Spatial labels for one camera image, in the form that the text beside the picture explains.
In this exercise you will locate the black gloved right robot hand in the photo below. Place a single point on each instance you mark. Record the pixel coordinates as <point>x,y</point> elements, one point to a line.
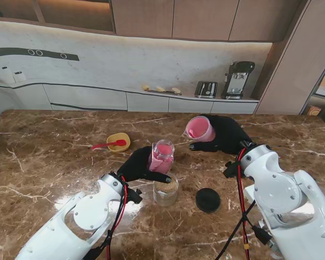
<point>227,135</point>

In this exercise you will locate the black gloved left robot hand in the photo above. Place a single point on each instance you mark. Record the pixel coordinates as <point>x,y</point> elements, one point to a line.
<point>136,165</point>

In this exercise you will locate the pink container with white lid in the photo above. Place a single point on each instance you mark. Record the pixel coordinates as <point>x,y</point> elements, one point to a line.
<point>161,159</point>

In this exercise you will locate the yellow plastic bowl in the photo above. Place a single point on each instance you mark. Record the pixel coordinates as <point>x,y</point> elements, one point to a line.
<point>119,146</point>

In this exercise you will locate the pink measuring cup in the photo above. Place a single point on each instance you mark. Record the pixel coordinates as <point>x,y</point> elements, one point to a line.
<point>199,128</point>

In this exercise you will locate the red measuring spoon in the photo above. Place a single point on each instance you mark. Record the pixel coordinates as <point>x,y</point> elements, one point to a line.
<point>108,145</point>

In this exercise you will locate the clear glass grain jar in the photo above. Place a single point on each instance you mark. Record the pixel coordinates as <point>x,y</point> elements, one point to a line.
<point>165,193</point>

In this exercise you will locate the black round jar lid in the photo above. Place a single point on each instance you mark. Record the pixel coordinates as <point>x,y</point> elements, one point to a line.
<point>208,200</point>

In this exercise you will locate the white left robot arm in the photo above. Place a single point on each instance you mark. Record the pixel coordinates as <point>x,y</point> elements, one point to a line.
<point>70,224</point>

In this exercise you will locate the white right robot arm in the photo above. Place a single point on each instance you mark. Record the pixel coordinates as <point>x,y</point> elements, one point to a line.
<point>287,195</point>

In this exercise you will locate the black toaster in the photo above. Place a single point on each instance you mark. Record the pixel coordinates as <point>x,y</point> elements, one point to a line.
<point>205,89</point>

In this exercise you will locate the black espresso machine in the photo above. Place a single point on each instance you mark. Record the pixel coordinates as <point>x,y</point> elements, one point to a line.
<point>238,78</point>

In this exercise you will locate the yellow bread piece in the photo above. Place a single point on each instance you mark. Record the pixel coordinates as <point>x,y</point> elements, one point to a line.
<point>175,90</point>
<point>160,89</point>
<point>145,87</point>

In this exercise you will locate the dark wooden serving board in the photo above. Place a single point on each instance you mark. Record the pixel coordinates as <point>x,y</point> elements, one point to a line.
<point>165,92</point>

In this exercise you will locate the white counter cabinet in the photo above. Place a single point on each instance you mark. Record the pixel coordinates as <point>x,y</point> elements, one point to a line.
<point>84,97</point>

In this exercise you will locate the orange printed box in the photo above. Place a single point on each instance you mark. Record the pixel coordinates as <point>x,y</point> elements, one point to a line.
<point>313,111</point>

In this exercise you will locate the small white paper scrap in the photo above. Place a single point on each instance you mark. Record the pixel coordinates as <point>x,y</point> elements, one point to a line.
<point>260,222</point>

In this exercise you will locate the short white bottle black cap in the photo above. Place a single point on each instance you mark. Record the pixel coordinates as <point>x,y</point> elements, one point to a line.
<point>19,77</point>

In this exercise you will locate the tall white bottle black cap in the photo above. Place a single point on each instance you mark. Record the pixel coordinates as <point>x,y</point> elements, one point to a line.
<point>7,75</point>

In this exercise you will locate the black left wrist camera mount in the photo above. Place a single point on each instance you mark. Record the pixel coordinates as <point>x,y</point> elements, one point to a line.
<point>135,195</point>

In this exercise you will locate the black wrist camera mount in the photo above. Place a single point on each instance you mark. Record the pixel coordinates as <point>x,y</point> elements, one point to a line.
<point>135,195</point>
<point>231,169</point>

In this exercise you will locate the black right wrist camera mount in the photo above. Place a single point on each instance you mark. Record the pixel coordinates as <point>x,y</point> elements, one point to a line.
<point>231,169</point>

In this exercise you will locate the wooden wall cabinets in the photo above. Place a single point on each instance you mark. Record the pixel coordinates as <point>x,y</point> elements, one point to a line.
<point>200,19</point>

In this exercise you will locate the black wall panel with rings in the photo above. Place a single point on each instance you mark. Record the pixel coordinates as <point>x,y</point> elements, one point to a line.
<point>16,52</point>

